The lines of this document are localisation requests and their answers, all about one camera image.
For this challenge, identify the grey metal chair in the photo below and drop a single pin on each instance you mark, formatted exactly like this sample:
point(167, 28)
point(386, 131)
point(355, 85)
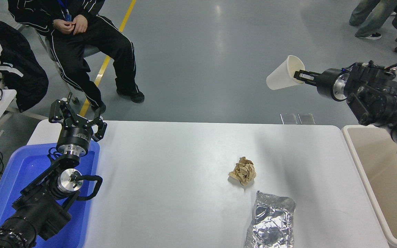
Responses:
point(91, 51)

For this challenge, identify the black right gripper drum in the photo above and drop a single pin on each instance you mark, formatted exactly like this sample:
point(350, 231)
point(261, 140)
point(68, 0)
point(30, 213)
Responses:
point(326, 83)

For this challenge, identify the person with black jacket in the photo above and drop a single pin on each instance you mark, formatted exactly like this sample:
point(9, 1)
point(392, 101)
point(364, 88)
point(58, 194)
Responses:
point(19, 69)

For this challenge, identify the crumpled tan paper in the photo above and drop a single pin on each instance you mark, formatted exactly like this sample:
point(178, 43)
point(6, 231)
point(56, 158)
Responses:
point(243, 171)

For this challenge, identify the clear floor plate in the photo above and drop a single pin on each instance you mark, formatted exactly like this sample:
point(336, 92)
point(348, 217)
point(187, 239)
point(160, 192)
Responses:
point(289, 119)
point(307, 119)

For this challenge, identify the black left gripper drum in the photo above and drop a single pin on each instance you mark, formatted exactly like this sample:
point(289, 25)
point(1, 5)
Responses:
point(74, 137)

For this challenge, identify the blue plastic tray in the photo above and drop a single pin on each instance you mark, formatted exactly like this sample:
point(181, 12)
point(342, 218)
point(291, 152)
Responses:
point(22, 165)

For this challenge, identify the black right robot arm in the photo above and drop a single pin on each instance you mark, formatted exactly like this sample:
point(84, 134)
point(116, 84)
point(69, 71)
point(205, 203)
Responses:
point(377, 96)

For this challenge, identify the seated person's left hand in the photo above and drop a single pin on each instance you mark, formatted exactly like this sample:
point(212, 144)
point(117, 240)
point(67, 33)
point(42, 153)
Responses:
point(80, 24)

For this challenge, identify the standing person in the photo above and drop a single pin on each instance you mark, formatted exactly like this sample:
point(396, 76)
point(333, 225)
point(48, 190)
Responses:
point(374, 17)

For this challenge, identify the seated person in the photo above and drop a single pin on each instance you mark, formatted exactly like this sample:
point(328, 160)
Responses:
point(81, 51)

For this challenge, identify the white paper cup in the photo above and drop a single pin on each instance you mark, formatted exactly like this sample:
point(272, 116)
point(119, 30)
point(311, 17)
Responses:
point(281, 77)

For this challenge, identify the crumpled silver foil tray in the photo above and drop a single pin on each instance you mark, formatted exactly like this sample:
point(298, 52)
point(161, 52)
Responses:
point(272, 220)

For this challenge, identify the seated person's right hand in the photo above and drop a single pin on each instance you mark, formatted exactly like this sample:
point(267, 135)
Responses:
point(62, 27)

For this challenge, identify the large pale bin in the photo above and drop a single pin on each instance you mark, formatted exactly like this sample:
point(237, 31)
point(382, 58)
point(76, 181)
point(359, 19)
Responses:
point(384, 182)

